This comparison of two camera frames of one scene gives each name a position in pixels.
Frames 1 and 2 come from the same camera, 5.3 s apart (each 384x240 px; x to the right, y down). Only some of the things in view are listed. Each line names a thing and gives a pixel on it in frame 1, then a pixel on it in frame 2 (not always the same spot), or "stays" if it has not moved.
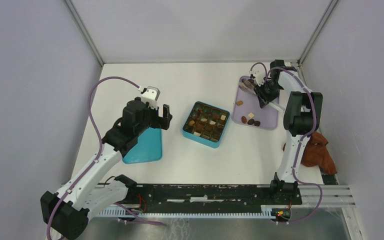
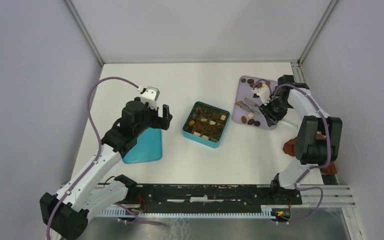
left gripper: [160, 122] stays
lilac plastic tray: [247, 110] stays
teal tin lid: [148, 148] stays
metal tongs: [249, 87] -> [245, 108]
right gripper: [259, 90] -> [272, 118]
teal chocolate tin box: [206, 124] stays
